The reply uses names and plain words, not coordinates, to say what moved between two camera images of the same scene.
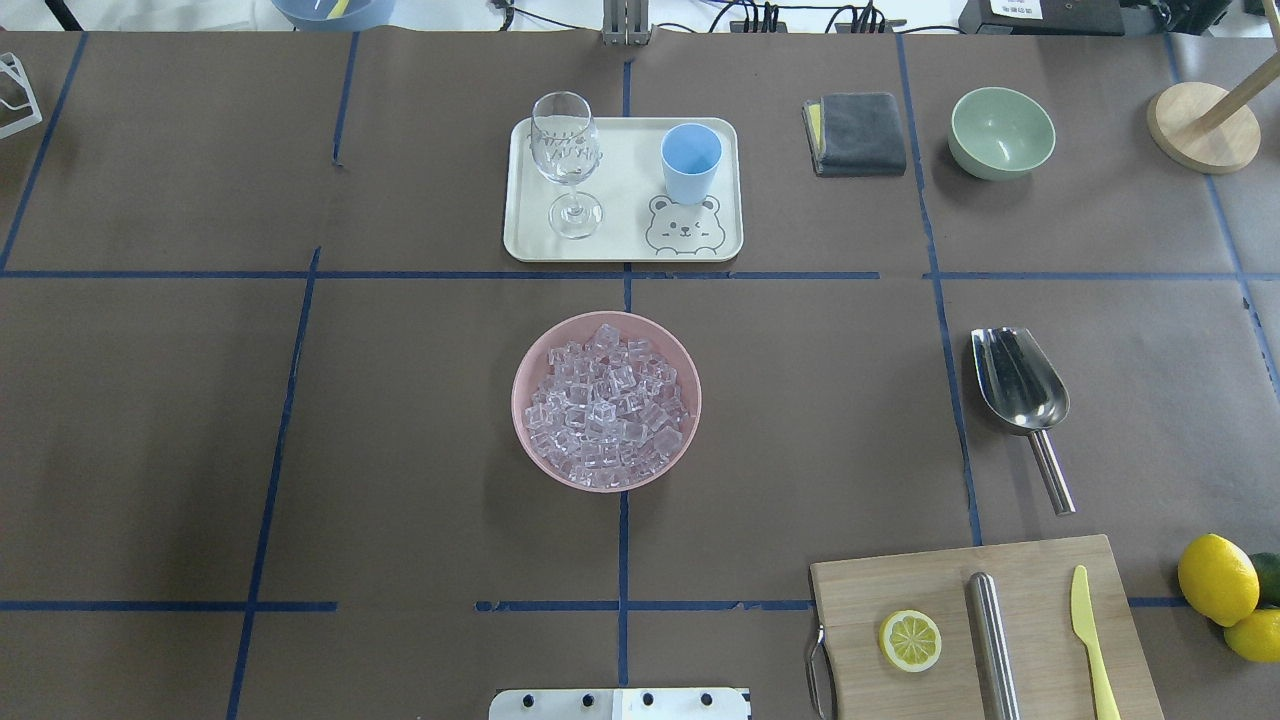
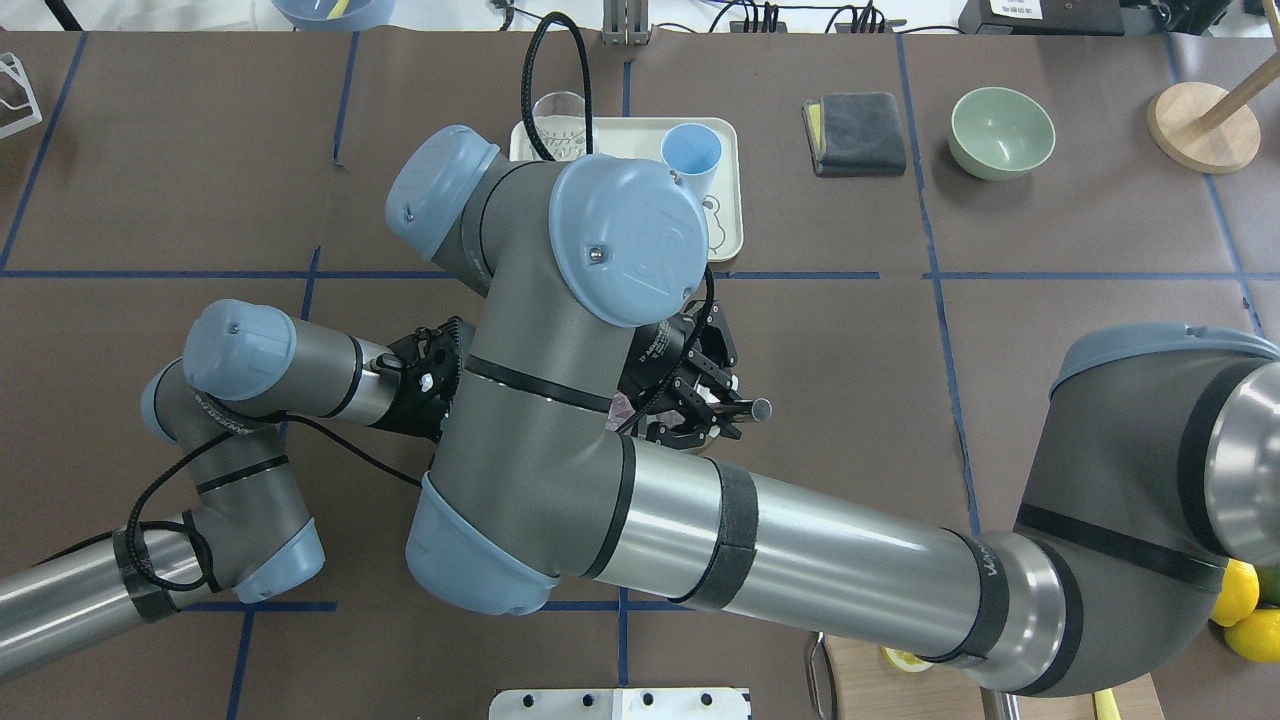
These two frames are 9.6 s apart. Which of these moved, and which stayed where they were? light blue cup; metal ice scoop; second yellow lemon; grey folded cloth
Moved: metal ice scoop
Stayed: light blue cup; grey folded cloth; second yellow lemon
